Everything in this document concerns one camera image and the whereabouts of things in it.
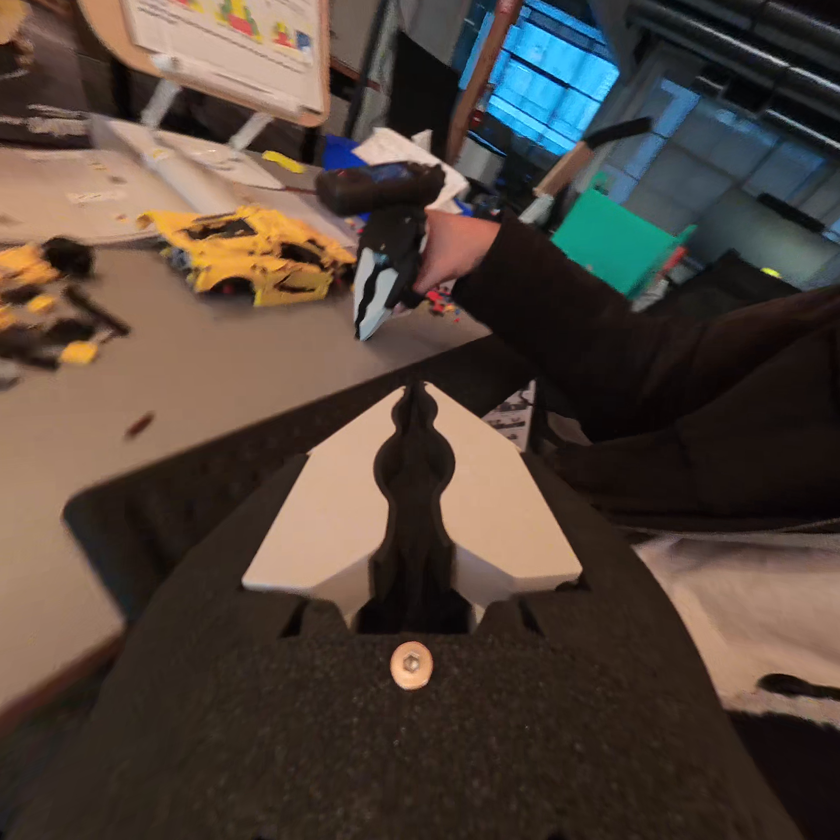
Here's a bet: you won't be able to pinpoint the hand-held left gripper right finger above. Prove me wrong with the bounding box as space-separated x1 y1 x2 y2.
417 382 584 634

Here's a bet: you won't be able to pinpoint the instruction booklet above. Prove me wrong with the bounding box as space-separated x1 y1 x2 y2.
0 147 357 248

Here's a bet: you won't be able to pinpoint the person's right hand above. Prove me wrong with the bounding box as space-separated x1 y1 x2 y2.
411 210 504 296

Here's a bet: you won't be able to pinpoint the pile of black brick parts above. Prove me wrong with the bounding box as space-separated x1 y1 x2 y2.
0 235 133 389

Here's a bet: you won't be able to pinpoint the yellow toy brick car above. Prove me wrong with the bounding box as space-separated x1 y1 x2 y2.
137 205 359 308

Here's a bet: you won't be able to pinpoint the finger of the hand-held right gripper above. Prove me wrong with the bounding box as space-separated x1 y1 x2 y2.
363 259 413 343
352 248 380 341

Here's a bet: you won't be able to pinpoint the black mesh office chair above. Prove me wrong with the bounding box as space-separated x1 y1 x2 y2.
655 248 803 317

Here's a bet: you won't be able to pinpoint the wooden post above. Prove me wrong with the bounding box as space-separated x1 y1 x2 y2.
445 0 527 166

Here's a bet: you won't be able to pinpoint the blue storage bin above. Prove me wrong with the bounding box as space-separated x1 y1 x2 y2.
321 134 370 173

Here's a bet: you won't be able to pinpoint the grey ceiling ducts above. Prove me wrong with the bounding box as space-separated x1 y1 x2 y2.
623 0 840 142

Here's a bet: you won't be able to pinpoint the wooden sign board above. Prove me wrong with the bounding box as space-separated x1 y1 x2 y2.
78 0 332 128

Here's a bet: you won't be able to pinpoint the perforated grey panel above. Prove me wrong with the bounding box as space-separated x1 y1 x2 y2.
62 336 540 632

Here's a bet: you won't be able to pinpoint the white paper bag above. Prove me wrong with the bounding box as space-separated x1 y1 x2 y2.
350 127 471 212

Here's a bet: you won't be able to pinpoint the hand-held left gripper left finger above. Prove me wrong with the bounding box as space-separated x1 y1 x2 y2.
241 384 417 634

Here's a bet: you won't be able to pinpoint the grey desk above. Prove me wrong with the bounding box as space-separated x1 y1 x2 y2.
0 146 494 718

